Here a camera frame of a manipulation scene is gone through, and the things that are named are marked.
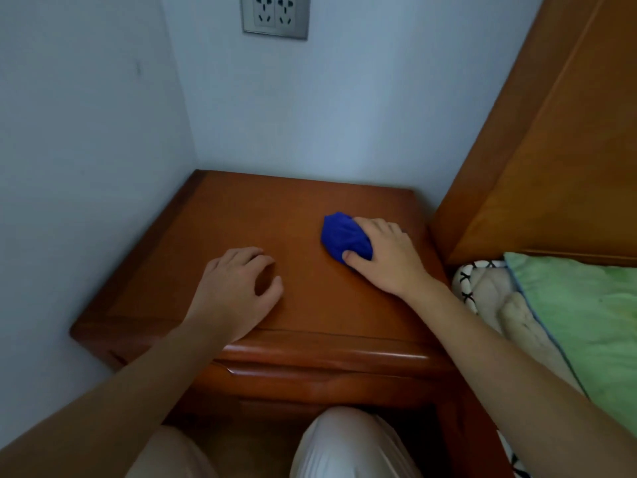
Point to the green bed sheet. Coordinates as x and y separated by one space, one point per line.
587 318

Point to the person's white trousers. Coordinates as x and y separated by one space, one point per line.
348 448

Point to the wooden bed frame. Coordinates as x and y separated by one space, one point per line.
547 144

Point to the wooden nightstand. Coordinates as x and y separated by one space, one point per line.
239 219

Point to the person's left forearm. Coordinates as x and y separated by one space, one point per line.
109 403

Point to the person's right hand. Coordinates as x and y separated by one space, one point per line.
393 263

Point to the person's right forearm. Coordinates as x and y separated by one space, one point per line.
507 383

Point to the person's left hand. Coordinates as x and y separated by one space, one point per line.
229 298

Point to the grey double wall socket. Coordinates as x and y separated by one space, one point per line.
273 14

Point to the blue cleaning cloth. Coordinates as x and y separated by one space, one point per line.
341 236

